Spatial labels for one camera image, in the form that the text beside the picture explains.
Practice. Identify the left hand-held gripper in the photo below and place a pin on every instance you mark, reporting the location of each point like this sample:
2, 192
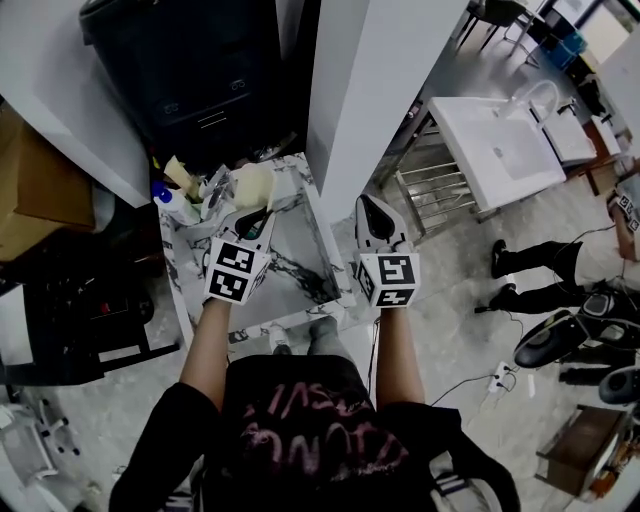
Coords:
235, 272

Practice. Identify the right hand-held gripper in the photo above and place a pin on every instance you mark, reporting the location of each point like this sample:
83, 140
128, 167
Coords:
392, 280

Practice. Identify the person's right forearm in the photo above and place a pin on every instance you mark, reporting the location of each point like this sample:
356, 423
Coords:
400, 355

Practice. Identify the person's left forearm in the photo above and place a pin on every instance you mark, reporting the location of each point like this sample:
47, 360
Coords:
207, 350

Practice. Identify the chrome faucet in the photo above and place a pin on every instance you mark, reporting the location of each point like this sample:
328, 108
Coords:
217, 187

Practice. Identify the pale green cup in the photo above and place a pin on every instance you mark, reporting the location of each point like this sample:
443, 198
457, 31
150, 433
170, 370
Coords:
197, 210

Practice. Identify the marble sink cabinet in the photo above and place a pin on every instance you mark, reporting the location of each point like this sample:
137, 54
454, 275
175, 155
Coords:
300, 270

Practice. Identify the white pump bottle blue cap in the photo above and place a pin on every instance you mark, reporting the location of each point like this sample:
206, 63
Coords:
175, 205

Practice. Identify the cream flat tool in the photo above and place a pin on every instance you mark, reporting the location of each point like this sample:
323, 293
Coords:
180, 172

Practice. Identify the person's left leg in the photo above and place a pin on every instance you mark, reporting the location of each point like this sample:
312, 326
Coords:
281, 340

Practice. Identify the person's leg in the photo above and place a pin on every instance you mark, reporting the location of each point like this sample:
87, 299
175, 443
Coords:
281, 340
327, 335

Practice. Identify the person's right leg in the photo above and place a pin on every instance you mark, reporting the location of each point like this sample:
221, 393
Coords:
327, 335

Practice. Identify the large white basin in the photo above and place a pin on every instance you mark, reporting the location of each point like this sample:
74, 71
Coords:
495, 150

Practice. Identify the black cabinet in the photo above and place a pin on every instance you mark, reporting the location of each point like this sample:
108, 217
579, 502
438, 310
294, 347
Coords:
200, 75

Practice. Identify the white power strip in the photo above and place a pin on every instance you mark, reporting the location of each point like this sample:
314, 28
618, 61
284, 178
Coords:
498, 377

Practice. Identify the black table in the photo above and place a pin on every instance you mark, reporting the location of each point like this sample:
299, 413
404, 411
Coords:
75, 310

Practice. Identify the black office chair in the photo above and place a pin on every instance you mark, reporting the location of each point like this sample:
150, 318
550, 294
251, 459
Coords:
550, 340

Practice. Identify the small white basin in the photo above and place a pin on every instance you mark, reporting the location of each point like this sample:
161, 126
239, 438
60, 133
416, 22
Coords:
570, 140

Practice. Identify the clear curved faucet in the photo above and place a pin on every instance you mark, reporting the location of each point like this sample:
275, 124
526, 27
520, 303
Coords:
542, 87

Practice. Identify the cardboard box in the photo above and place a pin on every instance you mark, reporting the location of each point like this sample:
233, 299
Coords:
40, 190

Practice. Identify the person's black printed t-shirt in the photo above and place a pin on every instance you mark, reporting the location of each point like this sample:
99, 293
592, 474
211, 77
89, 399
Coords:
310, 440

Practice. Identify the dark chair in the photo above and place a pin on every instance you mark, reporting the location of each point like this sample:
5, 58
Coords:
505, 10

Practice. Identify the blue bin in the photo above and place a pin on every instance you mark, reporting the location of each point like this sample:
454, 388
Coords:
565, 50

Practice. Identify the white board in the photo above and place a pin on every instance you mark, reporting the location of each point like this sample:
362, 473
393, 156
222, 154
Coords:
12, 325

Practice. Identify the white chair base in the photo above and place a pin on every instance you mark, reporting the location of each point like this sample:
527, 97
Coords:
47, 435

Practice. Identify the brown wooden stool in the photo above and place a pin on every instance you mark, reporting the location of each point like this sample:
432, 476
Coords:
585, 445

